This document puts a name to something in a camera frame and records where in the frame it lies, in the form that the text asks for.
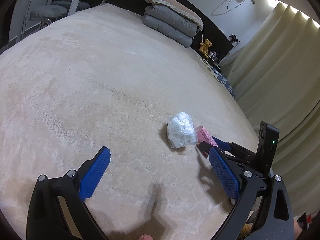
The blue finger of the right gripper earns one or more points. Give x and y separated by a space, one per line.
205 147
224 146

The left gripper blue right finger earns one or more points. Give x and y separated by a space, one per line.
227 178

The beige fleece bed blanket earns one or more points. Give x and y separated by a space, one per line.
102 78

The pink printed cylinder carton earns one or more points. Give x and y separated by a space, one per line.
204 136

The small plant on headboard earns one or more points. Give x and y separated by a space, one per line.
234 40

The black camera box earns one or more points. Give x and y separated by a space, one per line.
268 139

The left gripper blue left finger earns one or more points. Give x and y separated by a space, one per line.
91 172

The white metal chair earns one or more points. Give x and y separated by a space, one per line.
29 16

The left white plastic tissue bag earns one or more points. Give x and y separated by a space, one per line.
180 131

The nightstand with small items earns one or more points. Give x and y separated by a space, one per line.
212 59

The blue patterned cloth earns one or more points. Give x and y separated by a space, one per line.
215 71

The folded grey quilt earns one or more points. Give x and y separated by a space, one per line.
170 24

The brown teddy bear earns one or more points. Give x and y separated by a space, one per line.
206 46

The black headboard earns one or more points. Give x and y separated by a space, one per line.
221 44

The cream curtain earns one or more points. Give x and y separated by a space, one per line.
275 78

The left hand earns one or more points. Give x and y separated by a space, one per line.
145 237

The beige pillow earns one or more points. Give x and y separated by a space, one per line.
180 9

